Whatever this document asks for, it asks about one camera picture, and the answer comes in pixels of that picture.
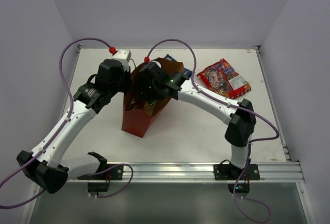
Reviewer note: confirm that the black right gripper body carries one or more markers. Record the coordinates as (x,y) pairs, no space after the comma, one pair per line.
(150,91)

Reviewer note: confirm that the red patterned snack bag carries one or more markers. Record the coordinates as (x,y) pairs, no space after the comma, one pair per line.
(224,80)

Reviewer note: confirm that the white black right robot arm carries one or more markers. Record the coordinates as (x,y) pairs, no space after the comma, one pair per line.
(238,116)

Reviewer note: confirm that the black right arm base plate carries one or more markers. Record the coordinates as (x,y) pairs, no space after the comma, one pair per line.
(226,171)

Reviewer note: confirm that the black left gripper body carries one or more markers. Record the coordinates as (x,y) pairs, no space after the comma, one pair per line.
(126,80)

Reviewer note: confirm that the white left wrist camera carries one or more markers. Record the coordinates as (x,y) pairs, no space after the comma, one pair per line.
(124,57)

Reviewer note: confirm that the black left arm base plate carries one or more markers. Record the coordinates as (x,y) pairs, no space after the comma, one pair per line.
(113,174)

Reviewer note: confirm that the red brown paper bag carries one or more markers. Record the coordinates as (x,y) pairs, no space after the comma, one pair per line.
(138,116)

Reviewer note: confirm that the blue Kettle potato chips bag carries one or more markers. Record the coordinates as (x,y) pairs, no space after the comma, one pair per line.
(187,72)

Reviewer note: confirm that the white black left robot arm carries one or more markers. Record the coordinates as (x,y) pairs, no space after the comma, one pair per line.
(45,166)

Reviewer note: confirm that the aluminium front mounting rail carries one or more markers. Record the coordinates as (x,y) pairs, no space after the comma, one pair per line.
(270,172)

